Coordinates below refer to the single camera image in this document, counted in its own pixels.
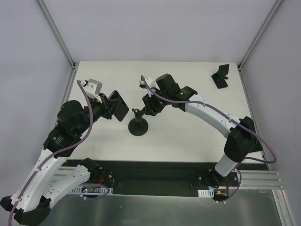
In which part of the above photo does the white slotted cable duct left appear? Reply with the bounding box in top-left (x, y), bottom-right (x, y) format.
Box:
top-left (69, 186), bottom-right (113, 195)

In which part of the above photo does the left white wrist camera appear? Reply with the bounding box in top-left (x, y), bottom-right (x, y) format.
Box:
top-left (80, 79), bottom-right (103, 103)

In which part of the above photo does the left aluminium frame post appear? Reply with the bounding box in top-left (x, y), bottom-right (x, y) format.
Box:
top-left (35, 0), bottom-right (76, 69)

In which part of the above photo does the black round-base phone stand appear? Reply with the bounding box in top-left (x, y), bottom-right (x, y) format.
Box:
top-left (128, 107), bottom-right (149, 137)

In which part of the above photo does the aluminium frame post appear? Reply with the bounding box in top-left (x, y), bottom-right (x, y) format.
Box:
top-left (238, 0), bottom-right (285, 71)
top-left (35, 0), bottom-right (76, 69)

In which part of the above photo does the black angled phone stand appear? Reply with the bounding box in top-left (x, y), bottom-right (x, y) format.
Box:
top-left (211, 64), bottom-right (230, 89)

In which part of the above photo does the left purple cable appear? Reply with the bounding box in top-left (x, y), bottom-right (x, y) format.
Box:
top-left (9, 80), bottom-right (111, 221)

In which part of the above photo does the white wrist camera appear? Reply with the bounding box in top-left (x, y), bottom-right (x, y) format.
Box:
top-left (139, 77), bottom-right (156, 89)
top-left (80, 79), bottom-right (103, 103)

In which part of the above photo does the right aluminium frame post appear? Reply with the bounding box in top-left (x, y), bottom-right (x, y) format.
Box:
top-left (238, 0), bottom-right (285, 71)

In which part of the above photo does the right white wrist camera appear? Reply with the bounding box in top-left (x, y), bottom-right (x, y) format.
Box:
top-left (139, 77), bottom-right (156, 89)

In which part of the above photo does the white slotted cable duct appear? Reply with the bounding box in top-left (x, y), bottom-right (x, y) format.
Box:
top-left (198, 189), bottom-right (214, 198)
top-left (69, 186), bottom-right (113, 195)

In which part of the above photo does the white slotted cable duct right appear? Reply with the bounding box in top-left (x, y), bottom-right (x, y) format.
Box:
top-left (198, 189), bottom-right (214, 198)

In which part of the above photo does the purple black phone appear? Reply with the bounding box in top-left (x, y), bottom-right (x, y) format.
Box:
top-left (108, 90), bottom-right (129, 122)

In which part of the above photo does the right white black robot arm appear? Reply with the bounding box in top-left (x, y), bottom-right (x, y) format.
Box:
top-left (139, 74), bottom-right (263, 188)

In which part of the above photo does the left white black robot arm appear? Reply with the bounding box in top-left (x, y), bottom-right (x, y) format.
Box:
top-left (0, 91), bottom-right (128, 226)

